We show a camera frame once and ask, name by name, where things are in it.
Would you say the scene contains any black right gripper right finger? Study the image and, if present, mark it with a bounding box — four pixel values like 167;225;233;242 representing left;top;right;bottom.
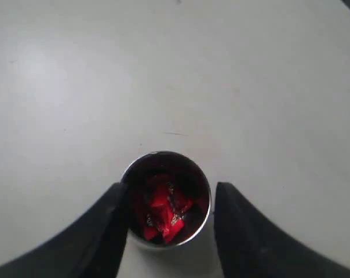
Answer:
214;182;350;277

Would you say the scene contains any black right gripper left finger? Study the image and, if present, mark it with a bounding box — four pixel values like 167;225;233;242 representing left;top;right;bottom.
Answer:
0;182;128;277

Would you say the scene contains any red candy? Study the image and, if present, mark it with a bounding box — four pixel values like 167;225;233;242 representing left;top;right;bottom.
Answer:
143;174;194;244

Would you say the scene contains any stainless steel cup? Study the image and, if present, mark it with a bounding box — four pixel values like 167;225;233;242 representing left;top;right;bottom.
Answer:
121;151;212;250

